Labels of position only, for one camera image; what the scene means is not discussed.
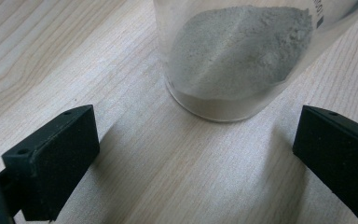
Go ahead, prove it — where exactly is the glass jar with pale powder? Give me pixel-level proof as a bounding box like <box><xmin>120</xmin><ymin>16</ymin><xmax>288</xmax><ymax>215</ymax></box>
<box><xmin>153</xmin><ymin>0</ymin><xmax>358</xmax><ymax>123</ymax></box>

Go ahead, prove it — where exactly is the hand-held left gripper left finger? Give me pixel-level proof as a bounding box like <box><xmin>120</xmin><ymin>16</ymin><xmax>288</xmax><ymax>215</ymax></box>
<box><xmin>1</xmin><ymin>105</ymin><xmax>101</xmax><ymax>222</ymax></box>

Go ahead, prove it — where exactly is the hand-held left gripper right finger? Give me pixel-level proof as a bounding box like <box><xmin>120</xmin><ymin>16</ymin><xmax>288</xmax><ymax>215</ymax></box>
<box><xmin>292</xmin><ymin>105</ymin><xmax>358</xmax><ymax>223</ymax></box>

